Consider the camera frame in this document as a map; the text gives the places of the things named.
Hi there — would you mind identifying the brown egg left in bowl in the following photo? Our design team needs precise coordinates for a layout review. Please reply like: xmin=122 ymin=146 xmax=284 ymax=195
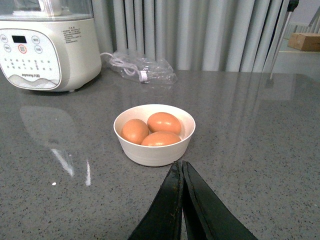
xmin=120 ymin=118 xmax=149 ymax=145

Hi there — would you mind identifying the white round bowl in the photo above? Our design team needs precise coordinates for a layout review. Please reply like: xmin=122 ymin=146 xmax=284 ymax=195
xmin=113 ymin=104 xmax=196 ymax=167

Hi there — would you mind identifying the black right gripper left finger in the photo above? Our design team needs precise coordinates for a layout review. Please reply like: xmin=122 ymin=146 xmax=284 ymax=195
xmin=129 ymin=161 xmax=184 ymax=240

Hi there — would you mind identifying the white soy milk maker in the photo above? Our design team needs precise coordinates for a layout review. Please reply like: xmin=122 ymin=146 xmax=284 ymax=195
xmin=0 ymin=0 xmax=102 ymax=92

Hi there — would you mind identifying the brown egg front in bowl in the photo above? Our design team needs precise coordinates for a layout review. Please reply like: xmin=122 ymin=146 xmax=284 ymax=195
xmin=141 ymin=131 xmax=181 ymax=147

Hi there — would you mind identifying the brown egg in bowl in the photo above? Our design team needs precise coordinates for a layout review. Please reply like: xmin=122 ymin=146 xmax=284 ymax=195
xmin=141 ymin=131 xmax=181 ymax=147
xmin=147 ymin=112 xmax=182 ymax=135
xmin=120 ymin=118 xmax=149 ymax=145

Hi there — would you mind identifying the clear plastic bag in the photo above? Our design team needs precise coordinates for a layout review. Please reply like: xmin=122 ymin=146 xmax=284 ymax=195
xmin=100 ymin=49 xmax=178 ymax=85

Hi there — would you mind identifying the cardboard box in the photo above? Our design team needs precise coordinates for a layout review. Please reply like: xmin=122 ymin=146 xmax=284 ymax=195
xmin=287 ymin=33 xmax=320 ymax=52

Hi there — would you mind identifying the white power cable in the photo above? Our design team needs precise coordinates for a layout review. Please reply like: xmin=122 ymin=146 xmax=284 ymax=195
xmin=99 ymin=51 xmax=150 ymax=83

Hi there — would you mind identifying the metal tripod stand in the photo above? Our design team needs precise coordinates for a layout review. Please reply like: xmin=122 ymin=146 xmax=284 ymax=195
xmin=270 ymin=0 xmax=320 ymax=82

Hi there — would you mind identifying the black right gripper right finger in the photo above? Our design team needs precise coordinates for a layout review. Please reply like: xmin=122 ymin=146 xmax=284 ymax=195
xmin=182 ymin=161 xmax=256 ymax=240

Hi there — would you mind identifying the brown egg back in bowl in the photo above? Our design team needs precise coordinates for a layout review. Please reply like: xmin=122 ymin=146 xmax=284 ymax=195
xmin=147 ymin=112 xmax=182 ymax=135

